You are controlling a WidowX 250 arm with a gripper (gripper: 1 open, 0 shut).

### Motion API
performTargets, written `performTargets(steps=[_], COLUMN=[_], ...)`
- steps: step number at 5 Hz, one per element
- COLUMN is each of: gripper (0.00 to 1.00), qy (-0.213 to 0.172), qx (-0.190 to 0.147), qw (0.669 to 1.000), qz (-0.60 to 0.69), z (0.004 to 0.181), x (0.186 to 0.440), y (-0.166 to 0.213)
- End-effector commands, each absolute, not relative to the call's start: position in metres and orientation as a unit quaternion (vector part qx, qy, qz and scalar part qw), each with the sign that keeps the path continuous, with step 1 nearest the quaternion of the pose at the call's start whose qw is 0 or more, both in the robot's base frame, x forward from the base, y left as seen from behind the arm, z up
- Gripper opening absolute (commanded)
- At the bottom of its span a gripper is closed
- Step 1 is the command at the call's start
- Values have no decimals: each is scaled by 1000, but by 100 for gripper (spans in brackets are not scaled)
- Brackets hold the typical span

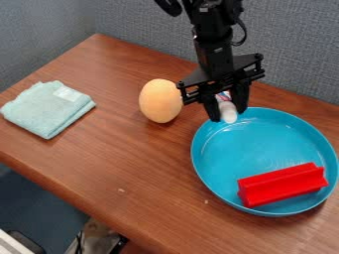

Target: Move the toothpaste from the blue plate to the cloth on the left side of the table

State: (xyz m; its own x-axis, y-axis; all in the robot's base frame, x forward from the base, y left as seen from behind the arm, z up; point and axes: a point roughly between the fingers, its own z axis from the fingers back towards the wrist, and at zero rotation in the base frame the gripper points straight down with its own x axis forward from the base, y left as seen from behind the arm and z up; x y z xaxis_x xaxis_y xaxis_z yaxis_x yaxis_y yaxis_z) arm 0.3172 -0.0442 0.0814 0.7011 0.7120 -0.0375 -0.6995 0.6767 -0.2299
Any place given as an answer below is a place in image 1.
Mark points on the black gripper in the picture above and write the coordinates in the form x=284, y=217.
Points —
x=222, y=71

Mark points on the white toothpaste tube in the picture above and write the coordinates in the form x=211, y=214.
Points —
x=228, y=107

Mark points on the blue round plate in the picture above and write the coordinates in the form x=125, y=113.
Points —
x=268, y=140

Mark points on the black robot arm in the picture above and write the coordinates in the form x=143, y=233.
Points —
x=218, y=30

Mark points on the light green folded cloth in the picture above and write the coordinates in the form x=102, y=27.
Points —
x=47, y=108

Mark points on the orange egg-shaped object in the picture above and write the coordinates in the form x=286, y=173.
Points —
x=161, y=100

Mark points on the red plastic block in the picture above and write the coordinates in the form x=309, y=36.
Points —
x=282, y=184

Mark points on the grey bag under table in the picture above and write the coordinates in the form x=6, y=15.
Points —
x=97, y=239

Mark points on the white object bottom left corner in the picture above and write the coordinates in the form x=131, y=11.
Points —
x=11, y=246

